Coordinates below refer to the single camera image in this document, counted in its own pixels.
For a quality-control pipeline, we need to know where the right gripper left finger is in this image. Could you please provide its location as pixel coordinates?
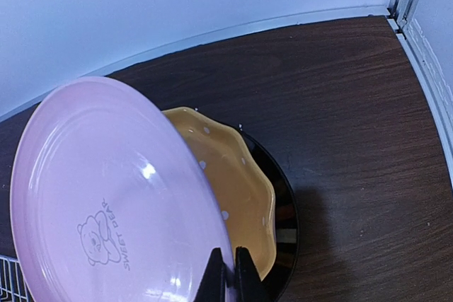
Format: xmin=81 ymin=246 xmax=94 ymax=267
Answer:
xmin=194 ymin=248 xmax=227 ymax=302

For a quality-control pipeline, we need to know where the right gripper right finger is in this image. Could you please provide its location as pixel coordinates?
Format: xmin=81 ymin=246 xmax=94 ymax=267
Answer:
xmin=235 ymin=247 xmax=270 ymax=302

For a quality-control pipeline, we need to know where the black striped plate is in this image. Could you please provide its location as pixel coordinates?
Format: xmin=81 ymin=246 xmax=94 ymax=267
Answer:
xmin=241 ymin=132 xmax=299 ymax=301

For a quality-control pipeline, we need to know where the yellow dotted plate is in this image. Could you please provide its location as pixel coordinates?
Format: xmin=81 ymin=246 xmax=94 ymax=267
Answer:
xmin=164 ymin=107 xmax=277 ymax=279

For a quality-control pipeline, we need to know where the light pink plate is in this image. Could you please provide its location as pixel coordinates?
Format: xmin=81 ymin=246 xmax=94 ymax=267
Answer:
xmin=10 ymin=77 xmax=234 ymax=301

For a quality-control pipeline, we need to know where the white wire dish rack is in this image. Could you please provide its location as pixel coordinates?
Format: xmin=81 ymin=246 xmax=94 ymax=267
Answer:
xmin=0 ymin=255 xmax=33 ymax=302

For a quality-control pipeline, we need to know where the right aluminium frame post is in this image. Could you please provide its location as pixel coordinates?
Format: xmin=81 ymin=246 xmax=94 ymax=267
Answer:
xmin=387 ymin=0 xmax=452 ymax=176

